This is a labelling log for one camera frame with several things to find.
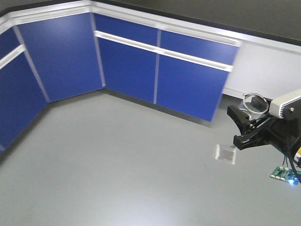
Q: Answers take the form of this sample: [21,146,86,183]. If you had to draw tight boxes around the green circuit board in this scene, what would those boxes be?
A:
[270,166,299,185]

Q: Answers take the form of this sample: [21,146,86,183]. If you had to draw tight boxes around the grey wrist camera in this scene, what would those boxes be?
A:
[269,89,301,121]

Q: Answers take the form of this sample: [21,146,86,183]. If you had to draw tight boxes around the small clear glass beaker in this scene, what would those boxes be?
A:
[238,93,269,120]

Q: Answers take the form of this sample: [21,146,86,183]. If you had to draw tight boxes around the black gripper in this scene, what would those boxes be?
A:
[227,105,301,153]

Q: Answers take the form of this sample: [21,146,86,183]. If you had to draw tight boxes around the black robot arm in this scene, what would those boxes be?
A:
[227,105,301,158]

